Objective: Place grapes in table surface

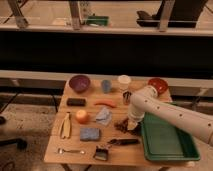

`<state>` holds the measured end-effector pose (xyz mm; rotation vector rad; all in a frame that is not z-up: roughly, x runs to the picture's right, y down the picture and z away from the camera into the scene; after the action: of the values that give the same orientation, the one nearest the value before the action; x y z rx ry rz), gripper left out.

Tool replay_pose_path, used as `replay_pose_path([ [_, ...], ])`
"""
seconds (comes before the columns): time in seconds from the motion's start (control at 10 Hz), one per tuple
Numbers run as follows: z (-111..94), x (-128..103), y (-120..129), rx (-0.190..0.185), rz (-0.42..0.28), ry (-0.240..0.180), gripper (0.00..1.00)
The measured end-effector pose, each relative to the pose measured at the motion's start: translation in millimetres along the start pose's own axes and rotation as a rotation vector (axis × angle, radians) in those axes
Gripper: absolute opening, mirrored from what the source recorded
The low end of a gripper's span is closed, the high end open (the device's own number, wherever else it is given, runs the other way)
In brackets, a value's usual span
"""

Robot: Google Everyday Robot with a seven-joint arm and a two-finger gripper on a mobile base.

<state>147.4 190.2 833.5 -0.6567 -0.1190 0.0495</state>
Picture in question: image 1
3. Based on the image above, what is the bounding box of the light blue crumpled cloth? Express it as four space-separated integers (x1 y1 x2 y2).
95 107 112 126

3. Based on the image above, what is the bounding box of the black handled brush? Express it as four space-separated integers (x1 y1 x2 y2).
107 139 140 146

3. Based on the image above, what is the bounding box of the dark object on shelf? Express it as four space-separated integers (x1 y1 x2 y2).
136 0 208 28

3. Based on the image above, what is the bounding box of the green box on shelf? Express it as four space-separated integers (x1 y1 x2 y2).
86 15 109 26

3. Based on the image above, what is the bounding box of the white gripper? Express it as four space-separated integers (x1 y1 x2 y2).
127 111 145 131

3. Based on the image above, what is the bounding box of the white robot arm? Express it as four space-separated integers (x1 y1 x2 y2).
128 85 213 146

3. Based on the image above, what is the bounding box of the red bowl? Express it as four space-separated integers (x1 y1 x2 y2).
148 78 168 94

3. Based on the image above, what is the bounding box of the blue sponge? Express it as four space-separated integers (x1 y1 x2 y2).
80 128 100 141

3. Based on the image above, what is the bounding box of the green plastic tray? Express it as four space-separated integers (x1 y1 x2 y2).
141 113 200 161

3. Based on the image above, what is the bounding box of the purple bowl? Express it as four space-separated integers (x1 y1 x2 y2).
69 75 91 93

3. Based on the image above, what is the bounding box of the dark red grape bunch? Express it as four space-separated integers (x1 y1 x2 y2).
114 118 141 136

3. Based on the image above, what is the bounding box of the white cup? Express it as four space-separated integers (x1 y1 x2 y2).
117 75 131 91

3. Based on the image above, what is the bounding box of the yellow apple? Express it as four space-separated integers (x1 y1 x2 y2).
75 110 89 124

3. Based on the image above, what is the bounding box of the black rectangular block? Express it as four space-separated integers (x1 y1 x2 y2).
67 98 86 106

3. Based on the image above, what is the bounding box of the blue cup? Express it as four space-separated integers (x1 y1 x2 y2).
101 80 111 93

